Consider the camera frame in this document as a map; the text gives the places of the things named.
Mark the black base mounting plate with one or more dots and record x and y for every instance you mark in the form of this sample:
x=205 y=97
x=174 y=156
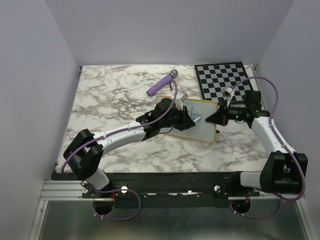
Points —
x=170 y=190

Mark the purple toy microphone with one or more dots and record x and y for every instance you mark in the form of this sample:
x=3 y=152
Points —
x=164 y=81

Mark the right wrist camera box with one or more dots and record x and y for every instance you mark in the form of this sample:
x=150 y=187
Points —
x=228 y=94

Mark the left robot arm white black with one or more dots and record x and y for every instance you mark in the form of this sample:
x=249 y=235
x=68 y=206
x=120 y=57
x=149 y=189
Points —
x=84 y=153

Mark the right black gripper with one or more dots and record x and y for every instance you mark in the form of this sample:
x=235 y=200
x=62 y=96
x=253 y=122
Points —
x=220 y=117

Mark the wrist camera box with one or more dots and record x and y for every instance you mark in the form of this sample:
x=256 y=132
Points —
x=228 y=94
x=180 y=97

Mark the yellow framed whiteboard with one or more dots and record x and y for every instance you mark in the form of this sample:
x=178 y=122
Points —
x=202 y=131

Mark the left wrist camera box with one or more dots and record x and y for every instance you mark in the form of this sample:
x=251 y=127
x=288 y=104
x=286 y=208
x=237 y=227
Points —
x=180 y=97

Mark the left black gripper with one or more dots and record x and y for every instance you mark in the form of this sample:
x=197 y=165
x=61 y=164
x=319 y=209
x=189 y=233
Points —
x=186 y=122

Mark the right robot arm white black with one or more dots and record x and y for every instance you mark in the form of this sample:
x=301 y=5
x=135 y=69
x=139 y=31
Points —
x=284 y=169

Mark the black grey chessboard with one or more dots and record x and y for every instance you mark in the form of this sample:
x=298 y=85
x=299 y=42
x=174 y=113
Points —
x=215 y=77

